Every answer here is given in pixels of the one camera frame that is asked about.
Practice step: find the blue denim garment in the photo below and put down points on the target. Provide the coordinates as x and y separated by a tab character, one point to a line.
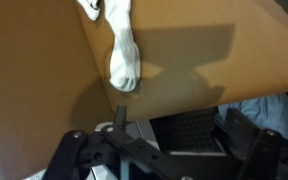
266	112

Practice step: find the black office chair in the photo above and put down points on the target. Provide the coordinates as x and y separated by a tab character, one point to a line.
175	147

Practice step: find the white socks pile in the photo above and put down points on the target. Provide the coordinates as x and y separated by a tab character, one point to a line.
125	61

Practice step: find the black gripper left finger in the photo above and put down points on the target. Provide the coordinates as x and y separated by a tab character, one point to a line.
79	152

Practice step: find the brown leather sofa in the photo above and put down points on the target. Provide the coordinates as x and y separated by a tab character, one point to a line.
68	64

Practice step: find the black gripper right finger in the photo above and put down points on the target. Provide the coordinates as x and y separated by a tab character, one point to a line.
264	151

